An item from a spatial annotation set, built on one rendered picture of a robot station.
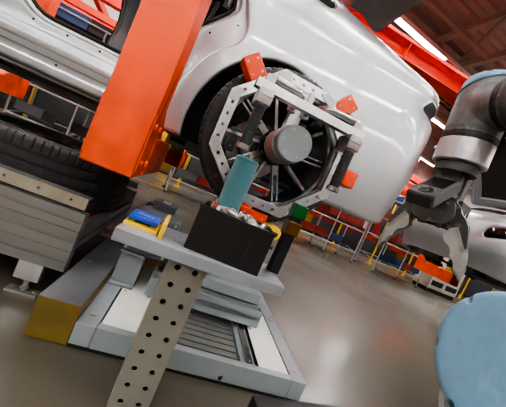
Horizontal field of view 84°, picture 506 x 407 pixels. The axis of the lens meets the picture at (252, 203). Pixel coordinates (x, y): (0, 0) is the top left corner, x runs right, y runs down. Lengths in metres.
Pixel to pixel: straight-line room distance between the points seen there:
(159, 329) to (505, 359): 0.66
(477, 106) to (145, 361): 0.89
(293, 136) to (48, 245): 0.91
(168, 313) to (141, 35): 0.80
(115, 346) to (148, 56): 0.89
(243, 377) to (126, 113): 0.95
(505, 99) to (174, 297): 0.76
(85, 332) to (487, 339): 0.95
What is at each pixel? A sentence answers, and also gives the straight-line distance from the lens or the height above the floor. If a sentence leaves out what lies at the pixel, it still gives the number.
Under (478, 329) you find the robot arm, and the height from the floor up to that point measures 0.61.
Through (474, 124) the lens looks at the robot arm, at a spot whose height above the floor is 0.91.
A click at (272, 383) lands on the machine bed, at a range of 1.17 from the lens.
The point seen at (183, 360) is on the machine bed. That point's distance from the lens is 1.06.
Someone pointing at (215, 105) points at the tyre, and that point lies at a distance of 1.20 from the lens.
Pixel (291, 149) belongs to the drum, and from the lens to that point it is 1.00.
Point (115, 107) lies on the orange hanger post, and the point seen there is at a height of 0.71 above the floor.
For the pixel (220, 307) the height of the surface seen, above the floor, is 0.13.
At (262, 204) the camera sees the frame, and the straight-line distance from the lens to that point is 1.18.
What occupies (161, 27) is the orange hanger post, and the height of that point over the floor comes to 0.99.
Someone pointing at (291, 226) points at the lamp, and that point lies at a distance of 0.77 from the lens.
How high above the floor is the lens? 0.65
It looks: 3 degrees down
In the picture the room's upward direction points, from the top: 24 degrees clockwise
